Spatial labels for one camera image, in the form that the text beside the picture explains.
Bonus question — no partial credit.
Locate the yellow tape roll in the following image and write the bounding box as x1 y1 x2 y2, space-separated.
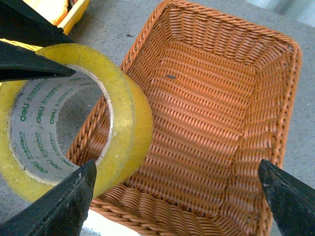
0 43 153 202

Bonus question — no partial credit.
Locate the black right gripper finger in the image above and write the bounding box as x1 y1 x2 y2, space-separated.
258 159 315 236
0 0 73 47
0 160 97 236
0 42 75 82

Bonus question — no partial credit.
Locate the brown wicker basket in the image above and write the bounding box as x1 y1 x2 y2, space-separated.
66 0 303 236

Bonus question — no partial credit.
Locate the yellow woven basket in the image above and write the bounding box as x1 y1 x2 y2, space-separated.
4 0 91 52

